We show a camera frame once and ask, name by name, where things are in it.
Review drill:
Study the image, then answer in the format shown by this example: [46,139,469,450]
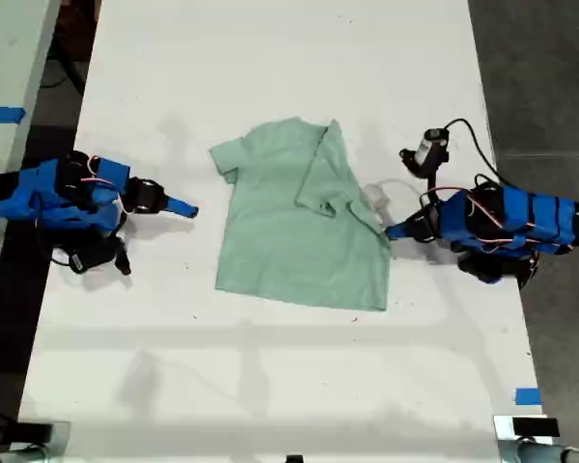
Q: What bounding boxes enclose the pale side table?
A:
[0,0,63,314]

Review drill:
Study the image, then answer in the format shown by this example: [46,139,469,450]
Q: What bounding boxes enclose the short blue tape strip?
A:
[514,387,543,406]

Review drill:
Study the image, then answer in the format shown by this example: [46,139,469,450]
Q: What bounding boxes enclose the black camera cable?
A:
[49,243,78,271]
[441,118,506,187]

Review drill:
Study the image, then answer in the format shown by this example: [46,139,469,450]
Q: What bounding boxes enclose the flat black box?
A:
[14,422,54,443]
[512,418,560,438]

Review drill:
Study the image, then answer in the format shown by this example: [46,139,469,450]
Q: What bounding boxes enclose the thin white cable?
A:
[378,177,424,197]

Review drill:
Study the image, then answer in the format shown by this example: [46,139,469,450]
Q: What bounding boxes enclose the grey metal pipe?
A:
[0,446,52,463]
[497,437,579,463]

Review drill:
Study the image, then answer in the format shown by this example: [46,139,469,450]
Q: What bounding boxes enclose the black floor cable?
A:
[41,55,86,95]

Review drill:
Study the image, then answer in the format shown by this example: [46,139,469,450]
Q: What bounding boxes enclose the pale green T-shirt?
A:
[207,115,392,313]

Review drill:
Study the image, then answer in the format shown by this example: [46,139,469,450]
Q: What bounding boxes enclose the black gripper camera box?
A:
[398,127,451,179]
[69,237,118,276]

